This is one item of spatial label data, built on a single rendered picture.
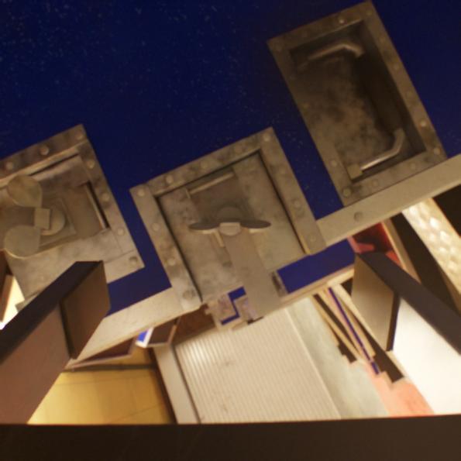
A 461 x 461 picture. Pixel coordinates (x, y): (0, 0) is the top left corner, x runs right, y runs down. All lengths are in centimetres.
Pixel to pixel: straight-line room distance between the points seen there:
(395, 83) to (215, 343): 746
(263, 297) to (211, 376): 742
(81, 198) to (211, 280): 13
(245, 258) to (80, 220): 14
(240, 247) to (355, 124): 15
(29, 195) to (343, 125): 26
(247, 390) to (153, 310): 734
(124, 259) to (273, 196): 13
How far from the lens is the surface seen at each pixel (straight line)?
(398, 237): 147
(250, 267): 27
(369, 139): 33
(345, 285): 234
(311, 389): 762
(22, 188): 28
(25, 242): 28
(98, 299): 16
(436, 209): 116
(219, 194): 28
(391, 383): 269
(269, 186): 29
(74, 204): 30
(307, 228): 28
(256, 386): 759
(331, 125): 32
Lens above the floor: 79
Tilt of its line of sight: 3 degrees down
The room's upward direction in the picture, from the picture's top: 114 degrees counter-clockwise
